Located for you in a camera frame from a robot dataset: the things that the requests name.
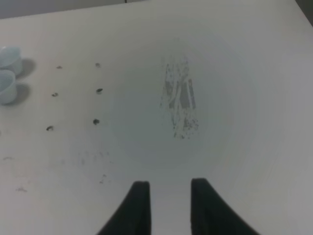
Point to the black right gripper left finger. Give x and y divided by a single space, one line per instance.
133 217

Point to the light blue teacup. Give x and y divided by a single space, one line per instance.
8 90
10 59

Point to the far light blue teacup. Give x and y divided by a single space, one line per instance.
10 59

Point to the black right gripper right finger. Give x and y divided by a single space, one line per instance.
211 215

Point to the near light blue teacup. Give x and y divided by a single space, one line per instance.
8 90

